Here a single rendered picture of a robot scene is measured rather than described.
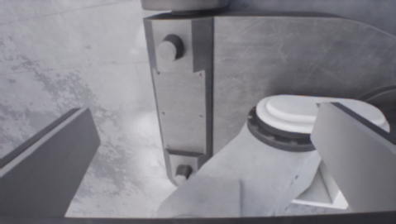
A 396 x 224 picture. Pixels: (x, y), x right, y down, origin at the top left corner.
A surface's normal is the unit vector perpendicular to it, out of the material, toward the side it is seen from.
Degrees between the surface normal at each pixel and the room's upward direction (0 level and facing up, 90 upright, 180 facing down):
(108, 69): 0
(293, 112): 90
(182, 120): 0
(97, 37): 0
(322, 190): 90
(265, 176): 90
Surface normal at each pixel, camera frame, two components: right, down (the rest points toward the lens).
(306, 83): -0.21, 0.51
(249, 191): -0.03, -0.86
